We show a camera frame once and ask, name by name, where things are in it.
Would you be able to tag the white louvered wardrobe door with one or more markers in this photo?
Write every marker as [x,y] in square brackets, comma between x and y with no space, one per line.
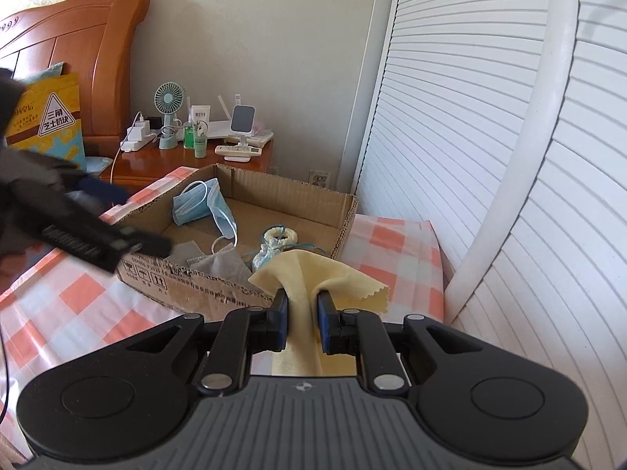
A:
[441,107]
[578,230]

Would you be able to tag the white charger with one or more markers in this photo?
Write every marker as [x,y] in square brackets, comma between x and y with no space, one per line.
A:
[138,132]

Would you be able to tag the white wall outlet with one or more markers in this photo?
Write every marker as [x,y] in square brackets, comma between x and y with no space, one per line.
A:
[318,177]

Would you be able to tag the white remote control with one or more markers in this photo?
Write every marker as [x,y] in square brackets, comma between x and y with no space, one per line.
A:
[239,151]
[259,138]

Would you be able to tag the blue floral sachet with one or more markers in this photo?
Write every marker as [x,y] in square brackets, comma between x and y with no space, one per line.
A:
[267,255]

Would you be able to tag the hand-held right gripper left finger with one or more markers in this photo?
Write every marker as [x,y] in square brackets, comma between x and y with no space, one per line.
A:
[283,323]

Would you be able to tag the cream scrunchie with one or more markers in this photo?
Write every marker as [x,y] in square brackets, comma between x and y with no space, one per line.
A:
[289,237]

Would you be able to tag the wooden bed headboard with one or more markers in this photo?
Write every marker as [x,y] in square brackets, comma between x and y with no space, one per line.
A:
[108,58]

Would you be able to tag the orange white checkered tablecloth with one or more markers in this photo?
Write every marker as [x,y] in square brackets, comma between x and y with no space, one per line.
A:
[59,303]

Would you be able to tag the green bottle white cap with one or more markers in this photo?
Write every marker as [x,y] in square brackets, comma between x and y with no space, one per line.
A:
[200,148]

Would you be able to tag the blue face mask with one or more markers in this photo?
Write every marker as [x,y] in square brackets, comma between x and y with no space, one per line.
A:
[223,210]
[188,208]

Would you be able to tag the black charger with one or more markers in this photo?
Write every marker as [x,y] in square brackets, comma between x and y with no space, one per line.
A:
[154,122]

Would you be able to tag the yellow cleaning cloth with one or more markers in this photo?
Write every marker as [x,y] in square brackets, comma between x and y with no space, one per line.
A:
[303,274]

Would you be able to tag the wooden nightstand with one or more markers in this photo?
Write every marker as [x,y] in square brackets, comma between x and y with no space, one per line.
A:
[147,161]

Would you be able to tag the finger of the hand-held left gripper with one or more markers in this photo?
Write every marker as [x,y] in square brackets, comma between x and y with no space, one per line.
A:
[100,189]
[144,244]

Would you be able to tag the white stand with grey panel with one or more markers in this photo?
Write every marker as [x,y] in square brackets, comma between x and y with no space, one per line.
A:
[243,120]

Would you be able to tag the white power strip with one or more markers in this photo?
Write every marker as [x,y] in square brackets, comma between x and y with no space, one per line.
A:
[137,145]

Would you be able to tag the green mini desk fan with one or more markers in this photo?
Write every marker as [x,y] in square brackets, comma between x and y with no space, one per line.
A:
[170,100]

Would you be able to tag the white router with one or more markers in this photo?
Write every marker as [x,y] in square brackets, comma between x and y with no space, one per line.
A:
[220,127]

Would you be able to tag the brown cardboard box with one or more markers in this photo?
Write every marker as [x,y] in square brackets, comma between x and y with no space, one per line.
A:
[294,200]

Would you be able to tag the white tube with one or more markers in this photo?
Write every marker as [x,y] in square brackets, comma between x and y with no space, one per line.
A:
[200,115]

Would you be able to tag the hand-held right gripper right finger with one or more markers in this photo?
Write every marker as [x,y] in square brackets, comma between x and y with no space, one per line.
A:
[323,323]

